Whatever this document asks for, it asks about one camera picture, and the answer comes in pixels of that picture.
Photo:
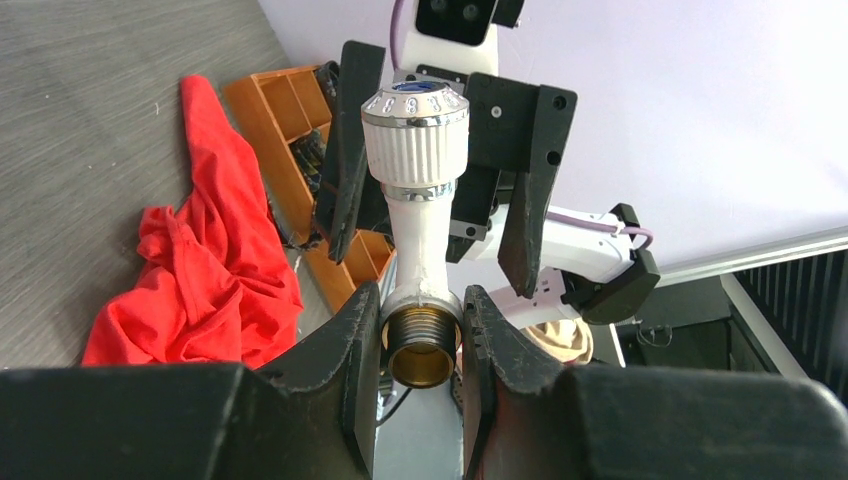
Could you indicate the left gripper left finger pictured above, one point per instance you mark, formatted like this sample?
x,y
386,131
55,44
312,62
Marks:
x,y
308,414

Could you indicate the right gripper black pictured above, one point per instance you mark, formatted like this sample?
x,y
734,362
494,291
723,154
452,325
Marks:
x,y
517,138

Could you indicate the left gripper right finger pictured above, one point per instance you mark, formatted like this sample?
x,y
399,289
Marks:
x,y
527,415

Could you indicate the white faucet with chrome head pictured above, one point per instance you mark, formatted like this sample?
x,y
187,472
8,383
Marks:
x,y
416,142

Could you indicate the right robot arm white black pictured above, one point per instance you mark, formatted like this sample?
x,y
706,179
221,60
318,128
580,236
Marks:
x,y
559,264

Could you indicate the red cloth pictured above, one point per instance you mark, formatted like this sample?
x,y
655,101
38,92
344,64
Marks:
x,y
216,285

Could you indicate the orange compartment tray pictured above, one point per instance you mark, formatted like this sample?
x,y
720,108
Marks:
x,y
274,110

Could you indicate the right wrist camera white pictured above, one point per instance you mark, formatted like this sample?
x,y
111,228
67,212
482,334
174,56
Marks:
x,y
455,36

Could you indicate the aluminium frame rail front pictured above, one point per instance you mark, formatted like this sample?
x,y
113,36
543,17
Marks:
x,y
780,251

